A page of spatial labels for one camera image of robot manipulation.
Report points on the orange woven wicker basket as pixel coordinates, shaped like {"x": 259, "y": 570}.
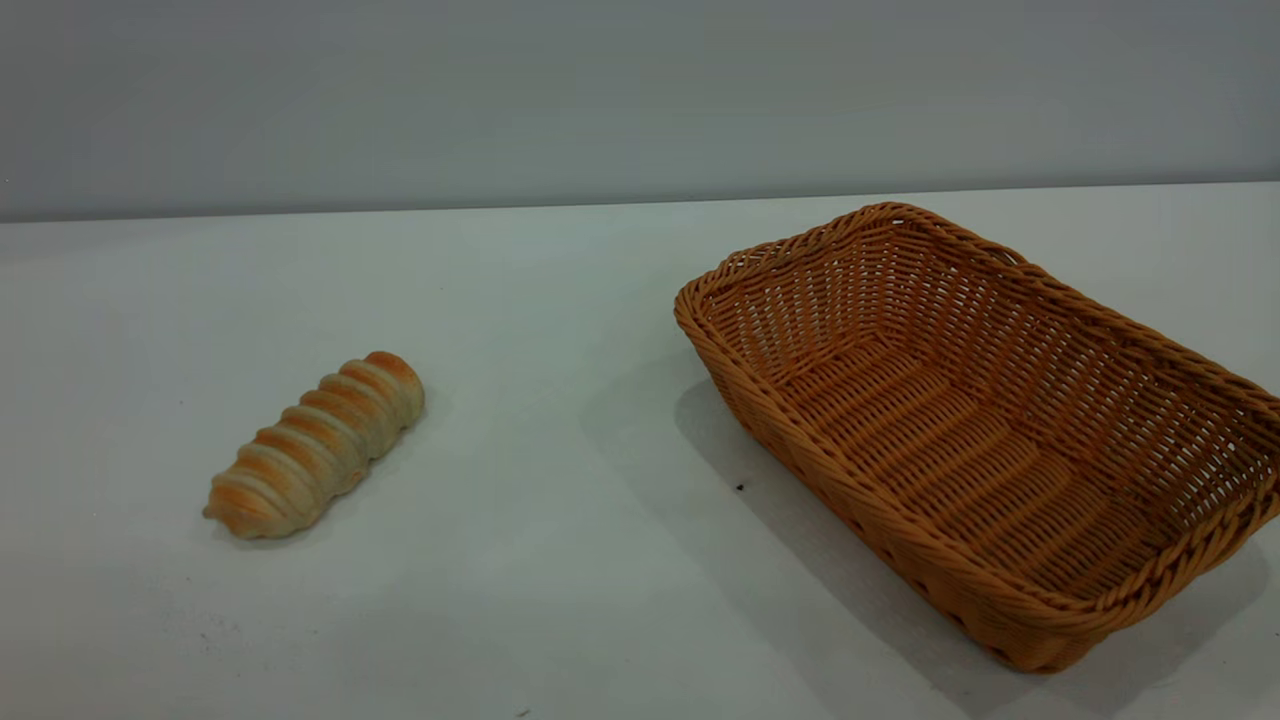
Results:
{"x": 960, "y": 440}

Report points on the striped spiral bread roll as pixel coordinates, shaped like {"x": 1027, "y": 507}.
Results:
{"x": 315, "y": 445}

